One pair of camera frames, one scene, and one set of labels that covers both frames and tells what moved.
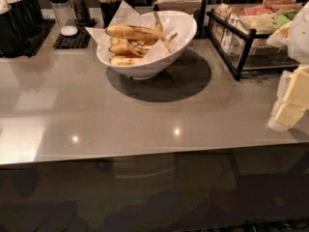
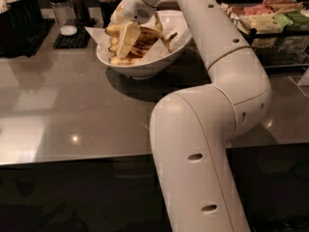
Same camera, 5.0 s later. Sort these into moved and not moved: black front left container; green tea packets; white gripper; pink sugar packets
Moved: white gripper
Not moved: green tea packets; black front left container; pink sugar packets
